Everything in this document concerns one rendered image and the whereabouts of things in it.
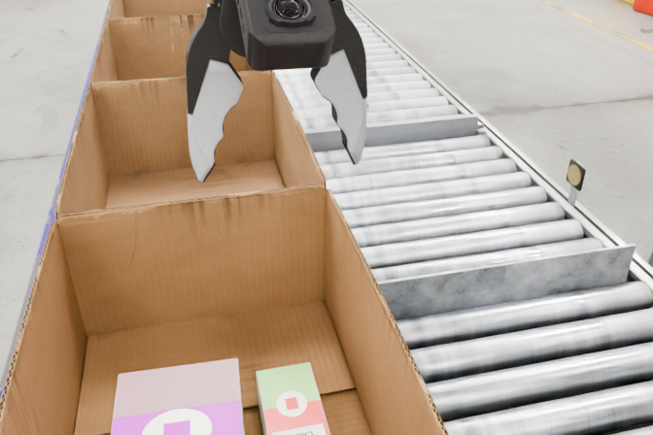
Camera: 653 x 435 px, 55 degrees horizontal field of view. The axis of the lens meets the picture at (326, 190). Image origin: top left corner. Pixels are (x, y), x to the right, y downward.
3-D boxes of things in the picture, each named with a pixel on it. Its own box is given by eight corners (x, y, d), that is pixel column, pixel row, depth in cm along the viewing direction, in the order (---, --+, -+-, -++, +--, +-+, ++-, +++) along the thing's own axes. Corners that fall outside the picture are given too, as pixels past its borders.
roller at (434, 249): (588, 248, 119) (594, 226, 117) (323, 287, 109) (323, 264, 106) (573, 234, 123) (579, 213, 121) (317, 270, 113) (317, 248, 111)
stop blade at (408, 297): (623, 288, 106) (636, 245, 101) (362, 331, 97) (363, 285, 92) (621, 286, 106) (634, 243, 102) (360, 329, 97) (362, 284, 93)
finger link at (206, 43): (231, 120, 44) (282, 5, 41) (233, 130, 42) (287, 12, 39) (166, 97, 42) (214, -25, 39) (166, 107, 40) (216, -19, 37)
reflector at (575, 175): (576, 217, 124) (588, 169, 118) (571, 218, 124) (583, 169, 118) (563, 205, 128) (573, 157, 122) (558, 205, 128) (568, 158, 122)
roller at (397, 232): (569, 229, 125) (574, 208, 122) (315, 265, 114) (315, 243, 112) (556, 217, 129) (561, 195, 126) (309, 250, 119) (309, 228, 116)
